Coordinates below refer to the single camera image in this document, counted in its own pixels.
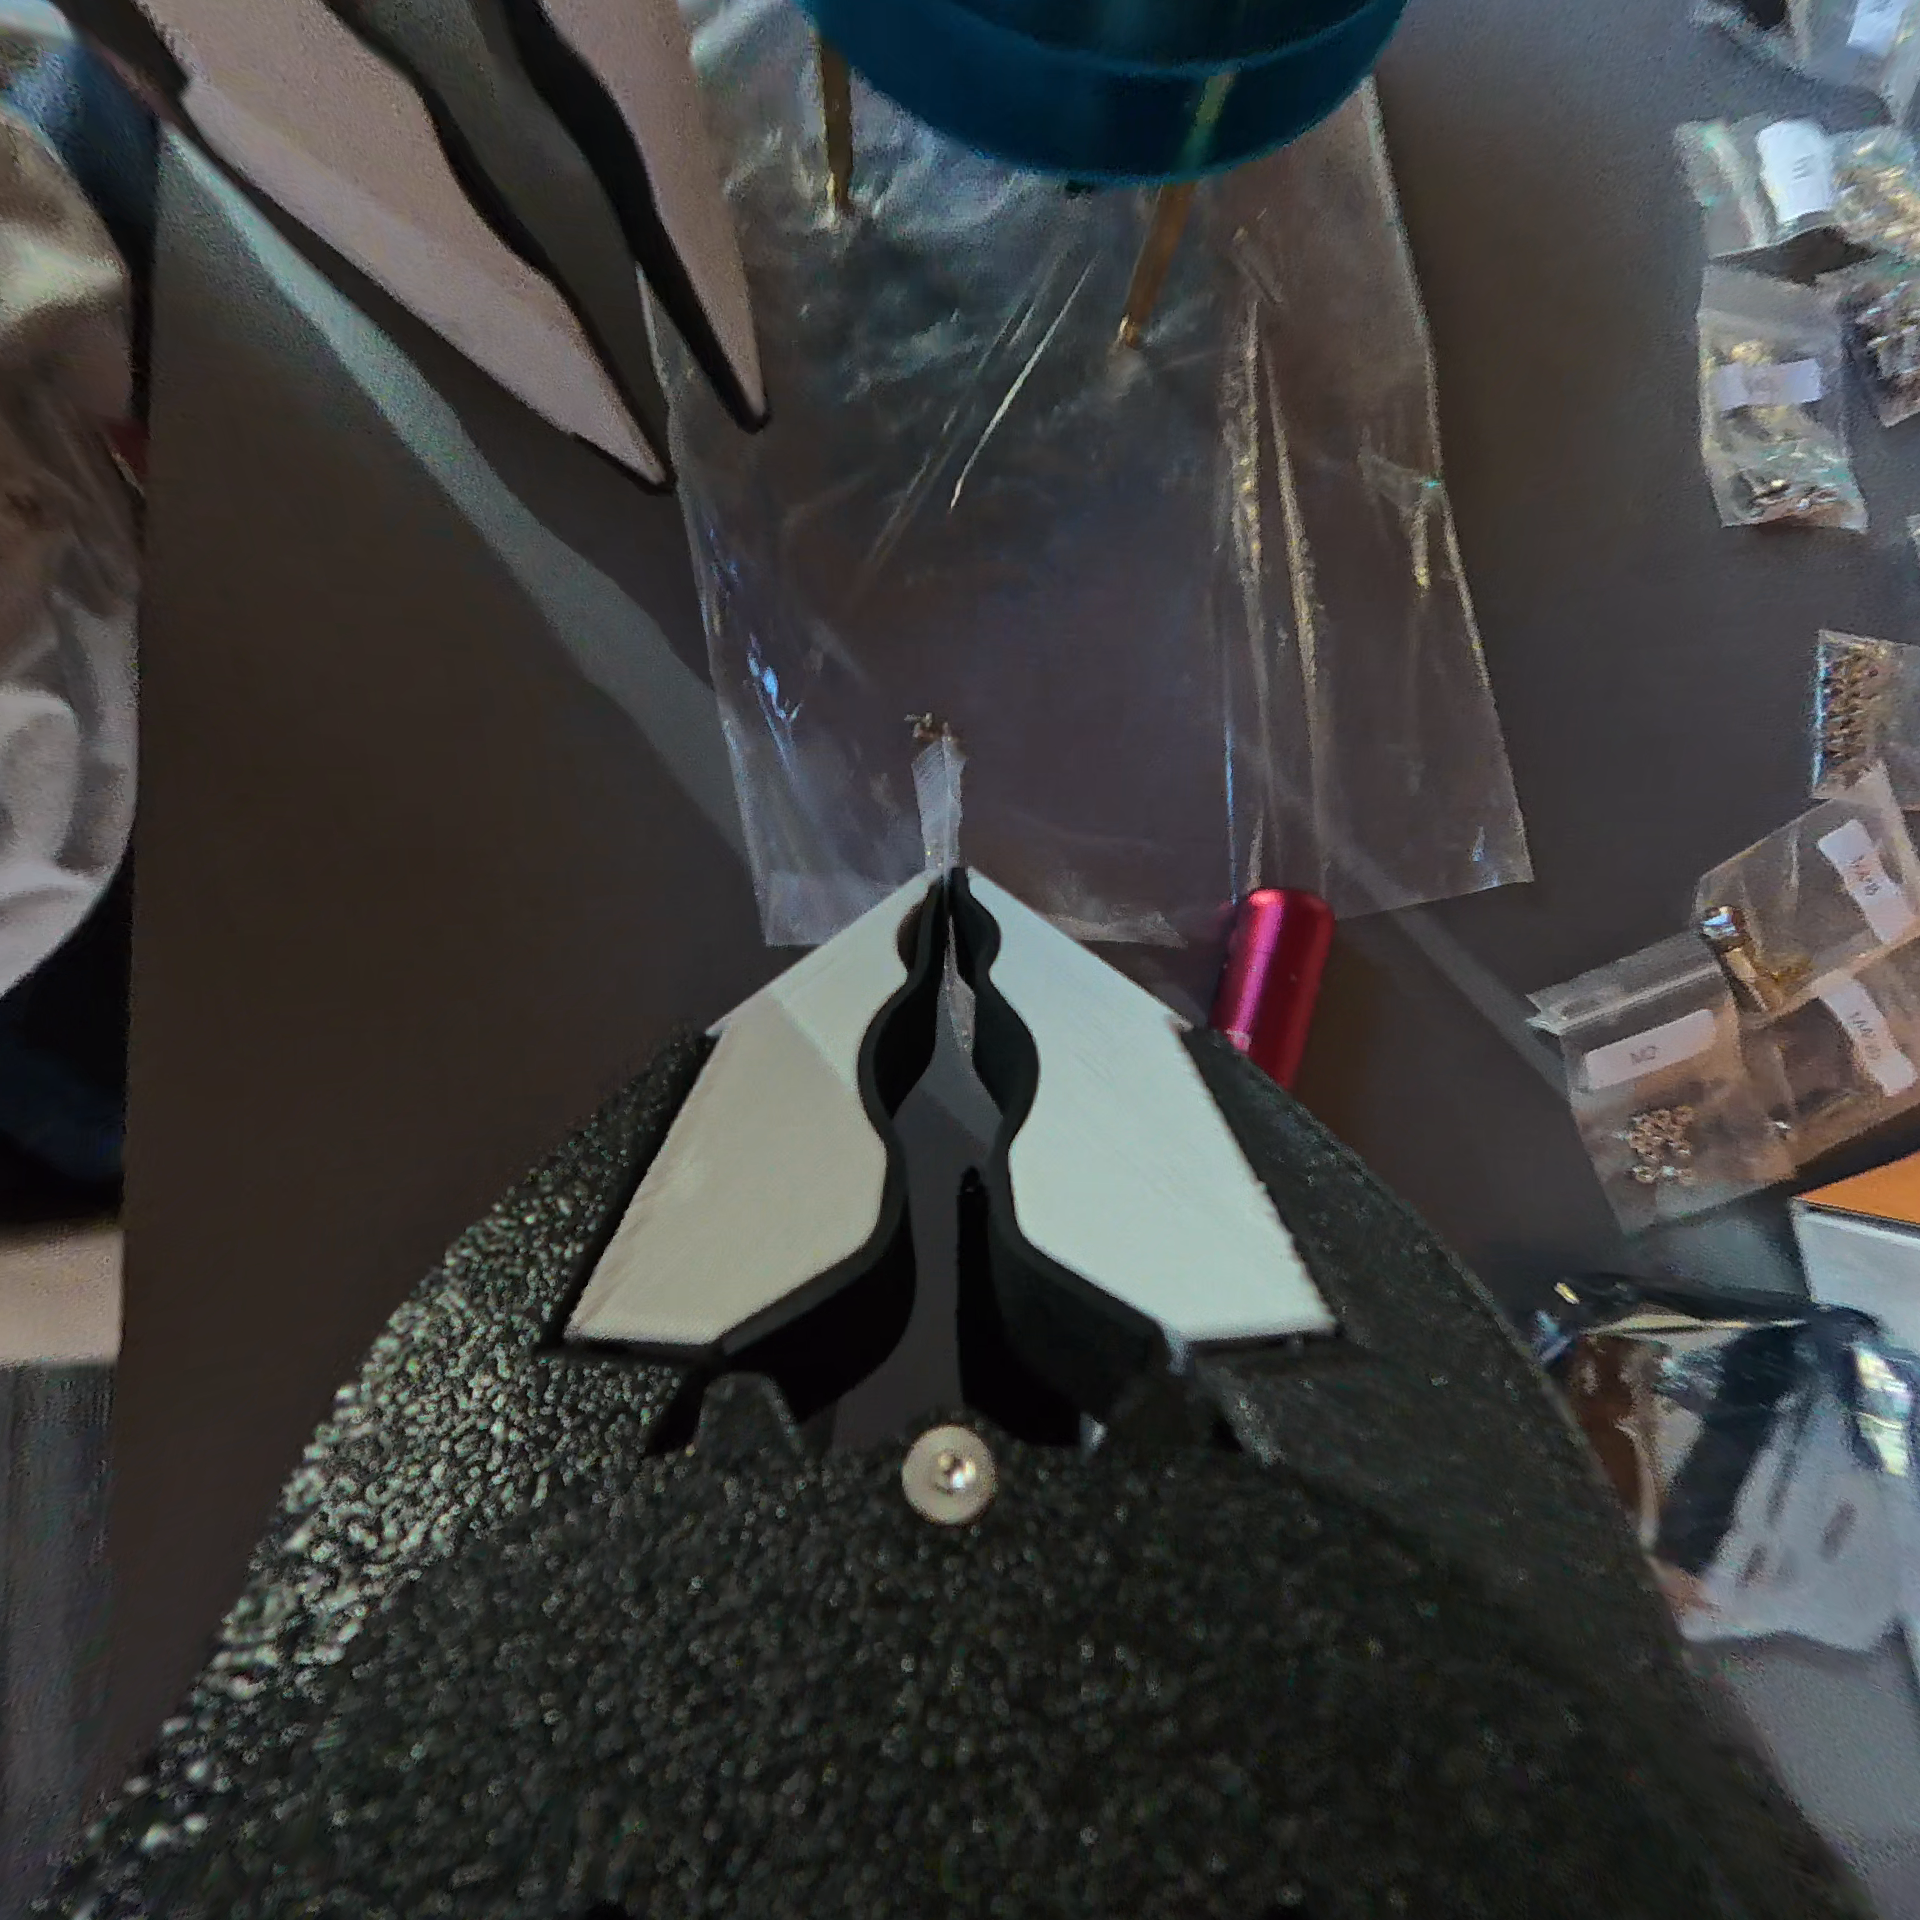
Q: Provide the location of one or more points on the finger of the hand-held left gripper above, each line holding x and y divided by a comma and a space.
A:
376, 227
660, 196

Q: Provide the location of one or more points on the teal round robot base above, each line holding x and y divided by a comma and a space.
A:
1111, 105

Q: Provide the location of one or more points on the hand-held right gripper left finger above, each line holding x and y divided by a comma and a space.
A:
737, 1185

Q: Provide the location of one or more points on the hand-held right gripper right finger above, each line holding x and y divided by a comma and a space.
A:
1154, 1185

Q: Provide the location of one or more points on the red pen screwdriver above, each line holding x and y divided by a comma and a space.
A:
1276, 961

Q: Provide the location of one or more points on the spread of hardware bags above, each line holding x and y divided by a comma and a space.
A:
1784, 406

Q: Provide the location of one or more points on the small clear screw pouch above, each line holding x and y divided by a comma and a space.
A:
938, 813

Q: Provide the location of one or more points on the grey desk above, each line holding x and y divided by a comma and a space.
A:
451, 898

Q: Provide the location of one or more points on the large clear plastic bag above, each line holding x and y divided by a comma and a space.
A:
1127, 600

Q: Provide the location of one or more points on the orange and white cardboard box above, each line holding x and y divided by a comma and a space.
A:
1869, 1259

